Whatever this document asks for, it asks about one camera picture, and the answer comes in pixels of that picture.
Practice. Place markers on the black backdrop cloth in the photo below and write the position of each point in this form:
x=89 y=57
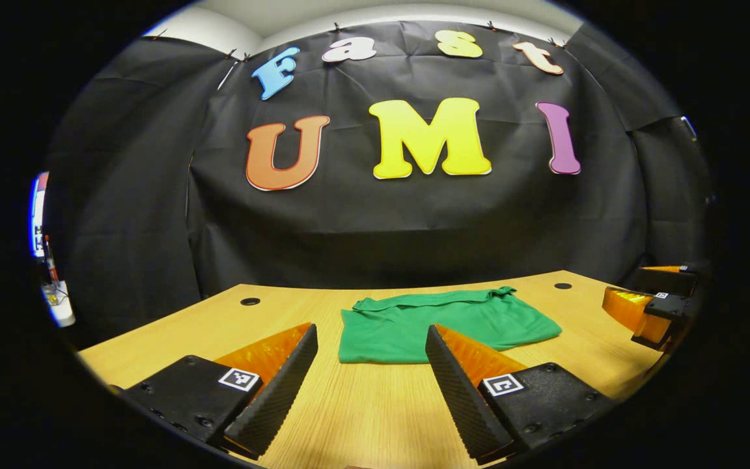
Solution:
x=381 y=228

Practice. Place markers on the red bottle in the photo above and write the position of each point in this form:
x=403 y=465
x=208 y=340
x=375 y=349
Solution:
x=51 y=262

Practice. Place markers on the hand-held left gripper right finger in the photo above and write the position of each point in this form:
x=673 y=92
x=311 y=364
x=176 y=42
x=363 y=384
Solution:
x=463 y=404

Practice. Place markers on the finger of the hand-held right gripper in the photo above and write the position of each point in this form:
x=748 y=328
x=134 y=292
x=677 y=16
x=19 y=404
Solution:
x=629 y=309
x=668 y=280

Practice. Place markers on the white side table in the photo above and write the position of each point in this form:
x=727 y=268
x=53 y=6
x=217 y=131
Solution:
x=61 y=306

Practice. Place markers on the computer monitor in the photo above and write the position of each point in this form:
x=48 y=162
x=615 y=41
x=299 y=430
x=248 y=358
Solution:
x=38 y=215

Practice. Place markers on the green T-shirt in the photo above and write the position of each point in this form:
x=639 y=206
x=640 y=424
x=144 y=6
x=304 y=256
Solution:
x=414 y=326

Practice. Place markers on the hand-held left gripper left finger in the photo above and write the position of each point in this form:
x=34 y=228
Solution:
x=274 y=397

